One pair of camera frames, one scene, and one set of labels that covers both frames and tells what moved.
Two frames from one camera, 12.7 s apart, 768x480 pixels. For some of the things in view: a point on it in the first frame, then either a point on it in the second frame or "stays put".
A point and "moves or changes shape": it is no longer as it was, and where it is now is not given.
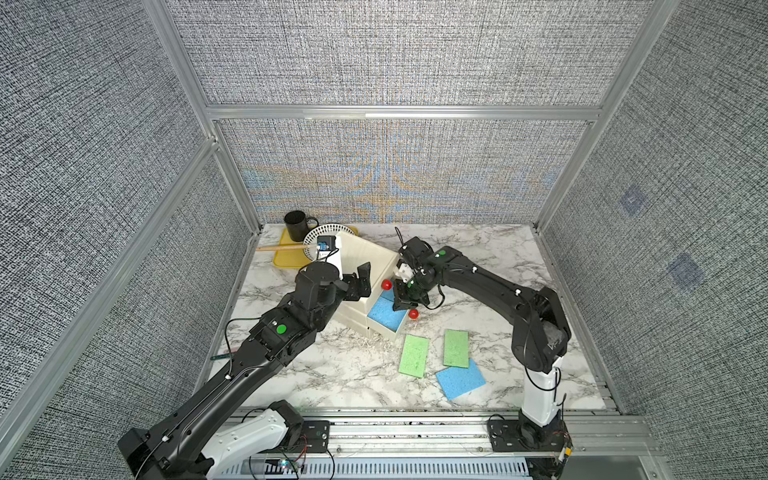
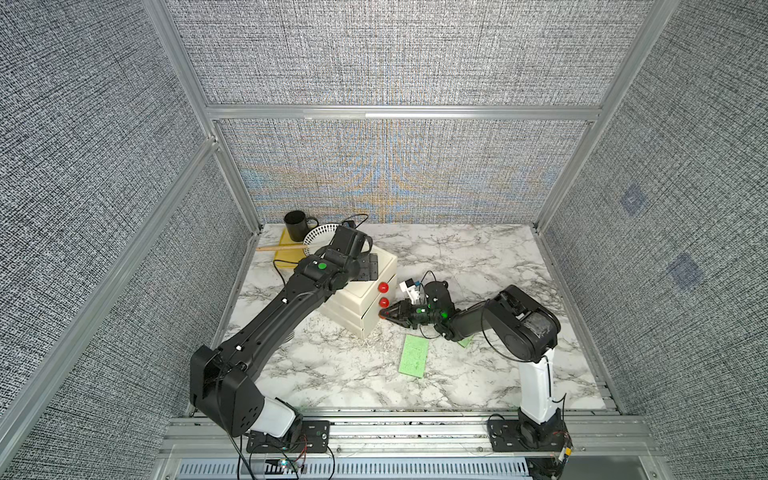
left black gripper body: x=354 y=293 -> x=368 y=270
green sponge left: x=414 y=355 stays put
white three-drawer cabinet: x=373 y=315 moves or changes shape
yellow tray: x=295 y=257 stays put
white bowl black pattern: x=321 y=230 stays put
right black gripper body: x=408 y=294 -> x=418 y=315
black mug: x=297 y=224 stays put
